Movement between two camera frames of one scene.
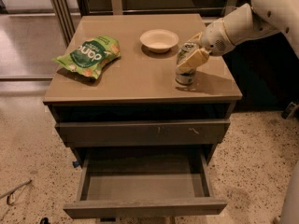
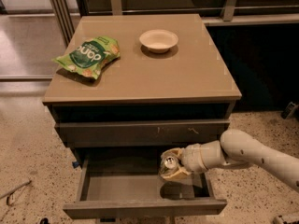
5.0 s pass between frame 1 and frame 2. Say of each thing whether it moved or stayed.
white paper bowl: stayed
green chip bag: stayed
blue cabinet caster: stayed
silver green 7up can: moved
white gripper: moved
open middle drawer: stayed
